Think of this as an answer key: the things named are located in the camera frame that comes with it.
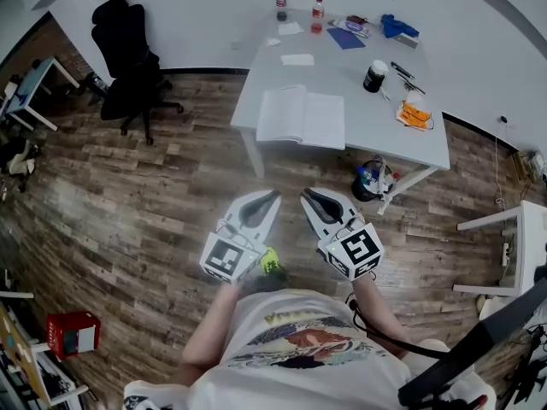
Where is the person's right forearm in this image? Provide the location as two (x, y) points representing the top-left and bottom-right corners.
(352, 273), (412, 358)

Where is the person's white printed t-shirt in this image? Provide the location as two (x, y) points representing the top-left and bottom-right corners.
(122, 288), (497, 410)

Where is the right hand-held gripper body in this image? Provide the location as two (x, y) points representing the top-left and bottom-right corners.
(317, 214), (385, 282)

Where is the person's left forearm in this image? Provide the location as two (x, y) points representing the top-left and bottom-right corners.
(177, 283), (241, 384)

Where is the black pen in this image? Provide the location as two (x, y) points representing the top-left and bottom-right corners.
(397, 73), (426, 96)
(391, 61), (416, 81)

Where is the black trash bin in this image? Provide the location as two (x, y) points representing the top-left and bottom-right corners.
(350, 155), (401, 203)

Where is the clear bottle red drink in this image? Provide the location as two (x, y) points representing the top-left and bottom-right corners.
(310, 0), (326, 35)

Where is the pile of clothes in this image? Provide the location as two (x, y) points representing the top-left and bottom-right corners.
(0, 137), (43, 179)

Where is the storage shelf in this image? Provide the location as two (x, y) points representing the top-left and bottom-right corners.
(0, 301), (90, 410)

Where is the grey flat box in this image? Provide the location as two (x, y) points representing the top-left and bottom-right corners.
(395, 32), (421, 50)

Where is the blue booklet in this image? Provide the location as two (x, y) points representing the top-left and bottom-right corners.
(326, 26), (367, 51)

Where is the orange tissue packet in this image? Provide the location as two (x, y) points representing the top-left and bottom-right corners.
(395, 90), (436, 132)

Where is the black cable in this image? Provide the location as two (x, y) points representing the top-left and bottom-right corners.
(347, 298), (450, 360)

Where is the small blue-top desk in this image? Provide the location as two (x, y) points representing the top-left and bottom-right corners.
(0, 56), (82, 132)

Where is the blue cloth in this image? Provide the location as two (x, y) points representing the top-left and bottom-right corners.
(379, 14), (421, 39)

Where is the black office chair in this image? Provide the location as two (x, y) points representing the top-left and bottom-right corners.
(91, 0), (185, 147)

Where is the folded white paper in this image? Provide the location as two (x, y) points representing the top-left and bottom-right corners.
(280, 53), (315, 67)

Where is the white paper napkin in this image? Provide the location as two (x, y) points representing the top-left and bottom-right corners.
(277, 21), (306, 37)

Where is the cardboard box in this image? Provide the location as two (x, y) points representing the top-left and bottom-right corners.
(510, 149), (547, 184)

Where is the white paperback book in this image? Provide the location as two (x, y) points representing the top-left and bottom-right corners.
(255, 84), (346, 151)

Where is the black chest-mounted screen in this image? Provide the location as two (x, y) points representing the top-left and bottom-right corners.
(397, 278), (547, 410)

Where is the black jar white lid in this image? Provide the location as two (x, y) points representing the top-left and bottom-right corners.
(362, 59), (390, 94)

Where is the white side table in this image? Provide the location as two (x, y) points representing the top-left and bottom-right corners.
(452, 200), (547, 298)

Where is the purple white wipes packet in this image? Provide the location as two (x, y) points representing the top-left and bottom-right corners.
(327, 17), (371, 38)

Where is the person's green shoe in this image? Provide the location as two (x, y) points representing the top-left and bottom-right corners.
(260, 247), (281, 277)

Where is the white hanging cable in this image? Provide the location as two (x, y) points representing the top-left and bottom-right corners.
(493, 121), (506, 207)

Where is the red box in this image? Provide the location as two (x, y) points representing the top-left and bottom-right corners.
(45, 311), (102, 360)

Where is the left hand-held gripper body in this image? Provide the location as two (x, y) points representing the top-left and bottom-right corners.
(198, 219), (269, 288)

